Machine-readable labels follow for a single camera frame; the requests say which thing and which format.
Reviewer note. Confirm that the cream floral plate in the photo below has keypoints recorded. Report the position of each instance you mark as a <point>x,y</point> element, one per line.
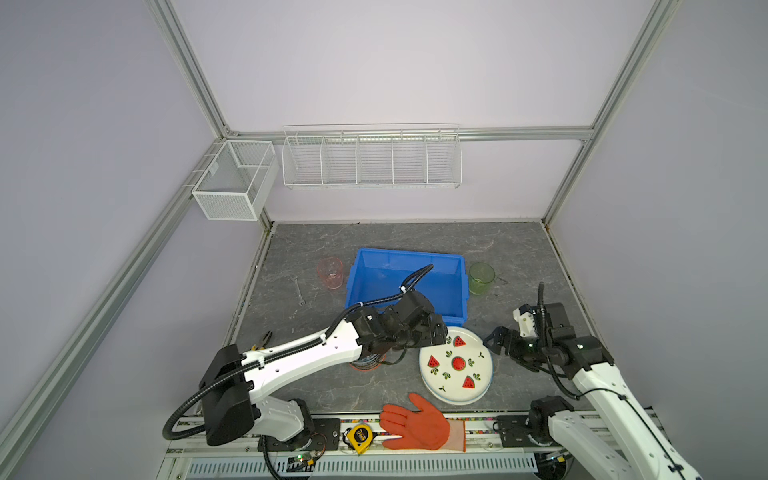
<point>456,389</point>

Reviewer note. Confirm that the blue plastic bin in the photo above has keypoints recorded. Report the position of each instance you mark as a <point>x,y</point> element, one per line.
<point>378,273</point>

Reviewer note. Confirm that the white watermelon pattern plate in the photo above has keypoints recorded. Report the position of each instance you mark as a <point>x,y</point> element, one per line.
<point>463,352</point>

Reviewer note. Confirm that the white mesh basket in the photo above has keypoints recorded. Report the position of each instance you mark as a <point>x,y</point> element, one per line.
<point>237,181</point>

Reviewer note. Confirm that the white vented rail cover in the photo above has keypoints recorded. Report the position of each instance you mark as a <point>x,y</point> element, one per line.
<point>377,466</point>

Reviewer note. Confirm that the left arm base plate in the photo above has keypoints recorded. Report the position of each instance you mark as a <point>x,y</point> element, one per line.
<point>325,435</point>

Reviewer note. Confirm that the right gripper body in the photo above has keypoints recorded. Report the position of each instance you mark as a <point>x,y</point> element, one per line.
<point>527,350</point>

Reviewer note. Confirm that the white wire wall rack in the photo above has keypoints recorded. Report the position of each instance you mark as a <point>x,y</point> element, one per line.
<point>406,155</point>

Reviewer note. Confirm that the red rubber glove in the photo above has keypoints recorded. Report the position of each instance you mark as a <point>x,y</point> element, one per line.
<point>425,428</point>

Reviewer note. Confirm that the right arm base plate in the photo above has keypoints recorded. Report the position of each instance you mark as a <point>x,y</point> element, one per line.
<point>513,431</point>

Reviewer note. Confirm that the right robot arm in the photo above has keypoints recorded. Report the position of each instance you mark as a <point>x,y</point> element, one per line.
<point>595,418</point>

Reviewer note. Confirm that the yellow tape measure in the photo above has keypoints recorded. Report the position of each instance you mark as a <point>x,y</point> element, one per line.
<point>359,437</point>

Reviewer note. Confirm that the aluminium frame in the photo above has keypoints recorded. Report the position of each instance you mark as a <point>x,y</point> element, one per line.
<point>30,420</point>

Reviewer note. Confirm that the yellow handled pliers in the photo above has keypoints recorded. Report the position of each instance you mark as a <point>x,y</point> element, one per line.
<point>264,341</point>

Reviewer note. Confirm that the green transparent cup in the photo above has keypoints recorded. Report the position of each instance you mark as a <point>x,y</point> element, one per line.
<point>481,277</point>

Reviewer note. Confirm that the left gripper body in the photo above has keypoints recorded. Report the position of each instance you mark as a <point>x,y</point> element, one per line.
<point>420,337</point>

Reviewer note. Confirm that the pink transparent cup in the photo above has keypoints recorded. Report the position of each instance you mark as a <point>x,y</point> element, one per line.
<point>331,272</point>

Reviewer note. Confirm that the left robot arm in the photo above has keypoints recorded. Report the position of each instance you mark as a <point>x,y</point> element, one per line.
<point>235,396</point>

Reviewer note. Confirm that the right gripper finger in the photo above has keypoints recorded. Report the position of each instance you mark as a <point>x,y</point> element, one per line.
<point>496,345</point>
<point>499,333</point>

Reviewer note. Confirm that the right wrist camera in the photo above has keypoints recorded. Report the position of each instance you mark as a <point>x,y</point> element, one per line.
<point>525,317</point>

